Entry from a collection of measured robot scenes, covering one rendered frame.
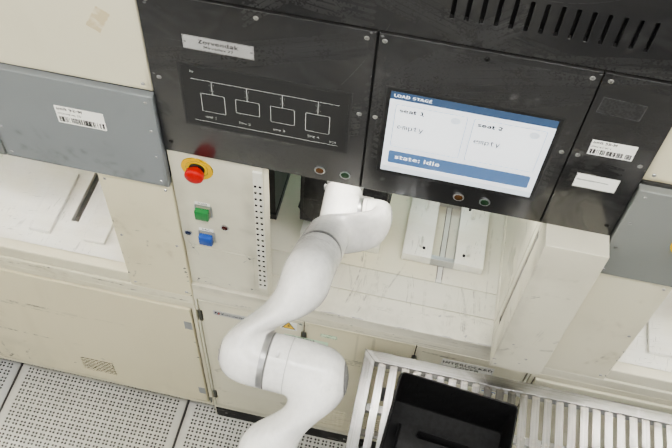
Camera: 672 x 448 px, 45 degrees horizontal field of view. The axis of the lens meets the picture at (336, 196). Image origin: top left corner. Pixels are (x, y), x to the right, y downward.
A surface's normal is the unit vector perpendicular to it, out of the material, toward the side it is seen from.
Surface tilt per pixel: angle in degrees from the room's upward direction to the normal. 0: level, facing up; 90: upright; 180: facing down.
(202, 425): 0
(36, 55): 90
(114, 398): 0
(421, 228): 0
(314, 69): 90
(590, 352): 90
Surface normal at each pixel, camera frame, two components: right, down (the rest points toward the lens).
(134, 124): -0.21, 0.78
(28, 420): 0.04, -0.59
